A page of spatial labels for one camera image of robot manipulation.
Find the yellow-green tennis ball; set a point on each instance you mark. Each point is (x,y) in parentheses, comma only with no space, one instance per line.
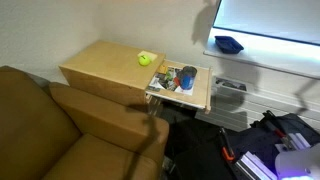
(144,60)

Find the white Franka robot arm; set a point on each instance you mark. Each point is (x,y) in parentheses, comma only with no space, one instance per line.
(293,163)

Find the blue tin can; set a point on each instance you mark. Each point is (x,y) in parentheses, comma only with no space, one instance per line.
(187,81)

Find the small red item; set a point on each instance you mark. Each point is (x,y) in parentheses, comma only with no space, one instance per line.
(176,81)

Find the small yellow item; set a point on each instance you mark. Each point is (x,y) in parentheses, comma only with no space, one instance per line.
(162,69)

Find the wooden tray table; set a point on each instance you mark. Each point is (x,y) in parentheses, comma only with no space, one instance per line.
(201,90)

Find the light wooden box cabinet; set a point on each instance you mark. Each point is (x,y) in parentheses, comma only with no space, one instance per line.
(106,66)

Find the printed photo sheet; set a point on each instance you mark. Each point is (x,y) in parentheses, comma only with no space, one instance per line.
(231,84)

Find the white radiator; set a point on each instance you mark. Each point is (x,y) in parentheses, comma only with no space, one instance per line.
(240,106)

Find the dark blue plastic tray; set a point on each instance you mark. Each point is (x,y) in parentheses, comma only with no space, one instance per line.
(228,44)

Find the orange black clamp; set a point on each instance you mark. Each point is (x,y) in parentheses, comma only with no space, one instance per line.
(227,150)

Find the black mounting board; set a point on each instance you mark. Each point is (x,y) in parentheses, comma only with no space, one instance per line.
(256,140)

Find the white windowsill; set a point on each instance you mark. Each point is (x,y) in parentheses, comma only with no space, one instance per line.
(266,56)

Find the white roller blind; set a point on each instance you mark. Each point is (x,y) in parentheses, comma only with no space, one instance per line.
(270,16)

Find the brown leather sofa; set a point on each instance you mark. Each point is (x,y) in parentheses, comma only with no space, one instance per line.
(33,133)

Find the long aluminium rail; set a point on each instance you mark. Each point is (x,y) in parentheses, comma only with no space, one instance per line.
(255,166)

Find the short aluminium rail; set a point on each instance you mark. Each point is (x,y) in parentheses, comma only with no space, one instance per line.
(299,141)

